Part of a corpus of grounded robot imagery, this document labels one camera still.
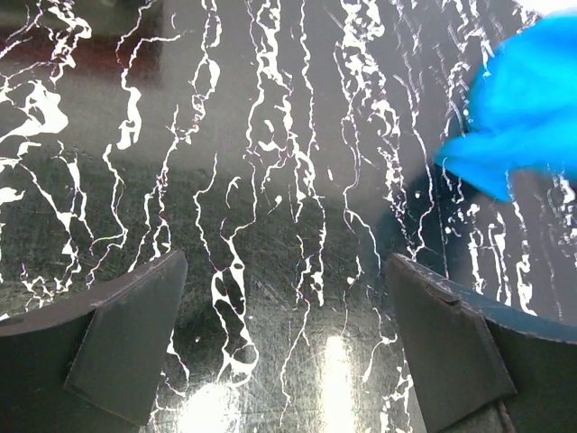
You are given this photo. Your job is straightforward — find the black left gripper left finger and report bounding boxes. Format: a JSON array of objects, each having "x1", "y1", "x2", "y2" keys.
[{"x1": 1, "y1": 251, "x2": 188, "y2": 432}]

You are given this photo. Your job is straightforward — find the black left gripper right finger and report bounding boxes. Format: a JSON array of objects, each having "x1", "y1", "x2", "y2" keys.
[{"x1": 384, "y1": 253, "x2": 576, "y2": 432}]

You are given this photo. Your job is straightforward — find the blue t shirt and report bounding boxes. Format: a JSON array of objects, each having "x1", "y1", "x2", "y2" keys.
[{"x1": 435, "y1": 11, "x2": 576, "y2": 201}]

